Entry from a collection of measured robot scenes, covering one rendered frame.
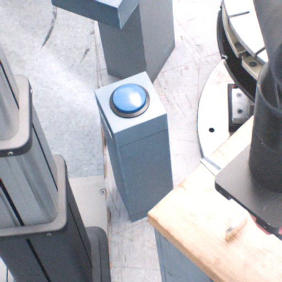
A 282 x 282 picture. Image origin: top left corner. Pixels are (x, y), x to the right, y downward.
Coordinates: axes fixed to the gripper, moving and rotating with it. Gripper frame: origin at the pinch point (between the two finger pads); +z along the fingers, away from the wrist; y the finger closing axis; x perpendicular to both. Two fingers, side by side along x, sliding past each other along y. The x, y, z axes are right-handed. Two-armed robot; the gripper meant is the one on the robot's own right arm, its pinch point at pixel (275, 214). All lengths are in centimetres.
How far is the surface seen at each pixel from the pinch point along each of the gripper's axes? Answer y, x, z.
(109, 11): 12.6, 37.0, 9.9
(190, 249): -4.8, 6.1, 9.3
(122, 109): 3.6, 25.2, 11.1
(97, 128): 38, 85, 114
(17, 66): 37, 121, 113
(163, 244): -4.3, 10.9, 15.8
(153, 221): -4.9, 11.3, 9.7
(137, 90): 6.7, 25.7, 10.9
